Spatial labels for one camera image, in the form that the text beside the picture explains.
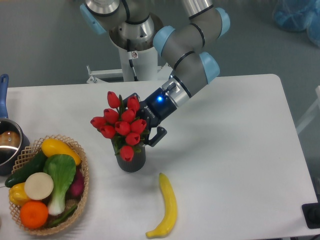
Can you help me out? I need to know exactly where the blue saucepan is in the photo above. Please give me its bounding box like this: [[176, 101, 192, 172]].
[[0, 74, 30, 176]]

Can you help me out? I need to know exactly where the dark green cucumber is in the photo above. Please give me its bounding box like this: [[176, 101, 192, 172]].
[[4, 151, 48, 188]]

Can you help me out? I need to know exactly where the round cream white slice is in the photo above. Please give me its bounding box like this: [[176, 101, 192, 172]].
[[24, 172, 54, 201]]

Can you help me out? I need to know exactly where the green chili pepper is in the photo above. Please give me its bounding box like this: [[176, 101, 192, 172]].
[[47, 205, 78, 228]]

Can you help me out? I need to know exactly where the yellow squash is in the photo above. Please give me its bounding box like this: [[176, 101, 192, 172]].
[[41, 138, 82, 166]]

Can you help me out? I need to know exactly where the yellow bell pepper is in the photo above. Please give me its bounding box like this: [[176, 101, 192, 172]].
[[9, 182, 31, 207]]

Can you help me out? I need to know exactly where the orange fruit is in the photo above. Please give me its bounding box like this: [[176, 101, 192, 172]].
[[19, 201, 49, 229]]

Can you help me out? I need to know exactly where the yellow banana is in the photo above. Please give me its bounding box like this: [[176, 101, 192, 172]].
[[145, 173, 178, 239]]

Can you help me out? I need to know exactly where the dark grey ribbed vase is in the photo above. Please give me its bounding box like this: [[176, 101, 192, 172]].
[[115, 143, 146, 173]]

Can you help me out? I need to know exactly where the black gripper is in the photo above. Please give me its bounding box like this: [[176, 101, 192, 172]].
[[128, 88, 177, 147]]

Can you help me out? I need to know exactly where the white frame at right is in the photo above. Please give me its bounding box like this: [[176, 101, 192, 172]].
[[295, 85, 320, 135]]

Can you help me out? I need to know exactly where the green bok choy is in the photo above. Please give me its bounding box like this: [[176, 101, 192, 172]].
[[43, 154, 76, 216]]

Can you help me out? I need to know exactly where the woven wicker basket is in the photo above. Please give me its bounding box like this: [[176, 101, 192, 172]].
[[9, 135, 89, 236]]

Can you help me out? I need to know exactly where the black device at edge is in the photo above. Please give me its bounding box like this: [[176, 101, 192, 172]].
[[301, 202, 320, 229]]

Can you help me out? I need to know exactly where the purple sweet potato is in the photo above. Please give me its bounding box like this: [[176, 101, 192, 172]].
[[69, 168, 85, 198]]

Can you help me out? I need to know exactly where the blue plastic bag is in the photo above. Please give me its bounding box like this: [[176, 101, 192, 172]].
[[272, 0, 320, 47]]

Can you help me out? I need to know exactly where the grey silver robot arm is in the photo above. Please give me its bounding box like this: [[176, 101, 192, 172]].
[[80, 0, 230, 146]]

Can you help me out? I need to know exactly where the red tulip bouquet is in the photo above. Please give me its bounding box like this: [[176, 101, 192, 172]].
[[90, 91, 148, 162]]

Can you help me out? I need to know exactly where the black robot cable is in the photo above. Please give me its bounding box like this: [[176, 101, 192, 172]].
[[126, 38, 139, 82]]

